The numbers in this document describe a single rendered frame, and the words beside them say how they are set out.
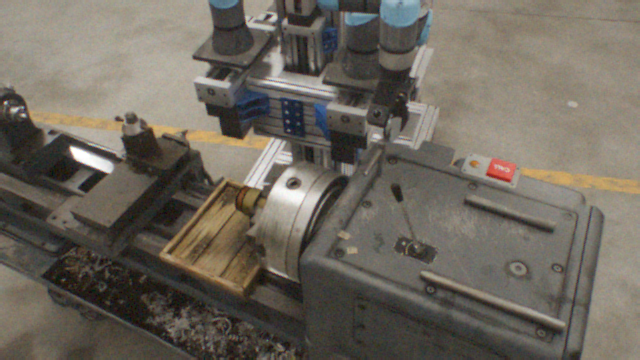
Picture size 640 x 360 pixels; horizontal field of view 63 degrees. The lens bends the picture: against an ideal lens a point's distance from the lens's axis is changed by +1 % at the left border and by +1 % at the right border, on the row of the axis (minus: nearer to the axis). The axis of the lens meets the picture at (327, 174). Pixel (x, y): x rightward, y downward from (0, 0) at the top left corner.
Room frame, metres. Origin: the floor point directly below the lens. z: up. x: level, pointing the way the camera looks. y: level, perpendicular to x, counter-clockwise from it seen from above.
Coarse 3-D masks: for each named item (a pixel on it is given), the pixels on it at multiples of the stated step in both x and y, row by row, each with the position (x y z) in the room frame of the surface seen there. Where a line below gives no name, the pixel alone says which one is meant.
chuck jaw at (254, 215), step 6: (252, 210) 0.92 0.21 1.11; (258, 210) 0.92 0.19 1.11; (252, 216) 0.91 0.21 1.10; (258, 216) 0.90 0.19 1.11; (252, 222) 0.88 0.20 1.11; (258, 222) 0.87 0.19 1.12; (252, 228) 0.85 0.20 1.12; (246, 234) 0.83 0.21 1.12; (252, 234) 0.83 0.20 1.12; (246, 240) 0.83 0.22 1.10; (252, 240) 0.82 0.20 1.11; (252, 246) 0.82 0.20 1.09; (258, 246) 0.80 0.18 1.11; (258, 252) 0.79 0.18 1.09; (264, 252) 0.79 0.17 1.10
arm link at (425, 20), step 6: (420, 6) 1.43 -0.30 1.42; (426, 6) 1.45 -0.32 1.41; (420, 12) 1.42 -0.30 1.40; (426, 12) 1.43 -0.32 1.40; (432, 12) 1.46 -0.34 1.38; (420, 18) 1.41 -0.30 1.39; (426, 18) 1.43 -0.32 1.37; (432, 18) 1.43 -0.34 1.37; (420, 24) 1.42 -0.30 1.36; (426, 24) 1.42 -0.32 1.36; (420, 30) 1.41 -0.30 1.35; (426, 30) 1.41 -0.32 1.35; (420, 36) 1.41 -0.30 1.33; (426, 36) 1.41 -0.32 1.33; (420, 42) 1.41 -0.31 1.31
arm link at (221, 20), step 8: (208, 0) 1.65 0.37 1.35; (216, 0) 1.63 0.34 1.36; (224, 0) 1.62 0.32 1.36; (232, 0) 1.63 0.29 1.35; (240, 0) 1.66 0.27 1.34; (216, 8) 1.63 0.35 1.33; (224, 8) 1.62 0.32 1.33; (232, 8) 1.63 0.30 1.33; (240, 8) 1.65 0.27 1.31; (216, 16) 1.63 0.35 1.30; (224, 16) 1.62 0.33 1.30; (232, 16) 1.63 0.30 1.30; (240, 16) 1.65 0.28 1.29; (216, 24) 1.64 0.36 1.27; (224, 24) 1.62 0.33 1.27; (232, 24) 1.63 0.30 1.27
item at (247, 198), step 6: (246, 186) 1.01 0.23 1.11; (240, 192) 0.98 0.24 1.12; (246, 192) 0.98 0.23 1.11; (252, 192) 0.98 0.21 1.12; (258, 192) 0.97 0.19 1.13; (240, 198) 0.97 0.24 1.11; (246, 198) 0.96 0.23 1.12; (252, 198) 0.96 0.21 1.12; (258, 198) 0.96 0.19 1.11; (264, 198) 0.96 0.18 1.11; (240, 204) 0.96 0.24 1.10; (246, 204) 0.95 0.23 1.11; (252, 204) 0.94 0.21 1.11; (258, 204) 0.95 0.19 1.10; (264, 204) 0.94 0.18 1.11; (240, 210) 0.95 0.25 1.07; (246, 210) 0.94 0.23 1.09
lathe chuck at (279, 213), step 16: (304, 160) 1.03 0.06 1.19; (288, 176) 0.92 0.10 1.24; (304, 176) 0.92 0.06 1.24; (272, 192) 0.88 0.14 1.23; (288, 192) 0.87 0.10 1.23; (304, 192) 0.87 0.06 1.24; (272, 208) 0.84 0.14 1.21; (288, 208) 0.83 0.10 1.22; (272, 224) 0.81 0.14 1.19; (288, 224) 0.80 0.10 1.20; (256, 240) 0.80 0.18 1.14; (272, 240) 0.78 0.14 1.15; (288, 240) 0.77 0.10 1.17; (272, 256) 0.77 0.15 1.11
